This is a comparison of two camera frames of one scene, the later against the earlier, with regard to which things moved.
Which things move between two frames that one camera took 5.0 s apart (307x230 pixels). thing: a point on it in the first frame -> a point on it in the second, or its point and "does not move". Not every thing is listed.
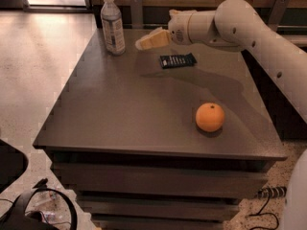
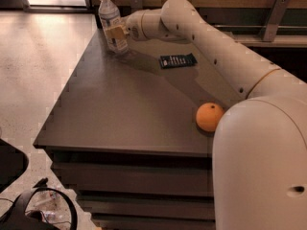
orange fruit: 210,117 does not move
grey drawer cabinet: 123,136 does not move
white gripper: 178,29 -> 133,26
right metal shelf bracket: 278,11 does not move
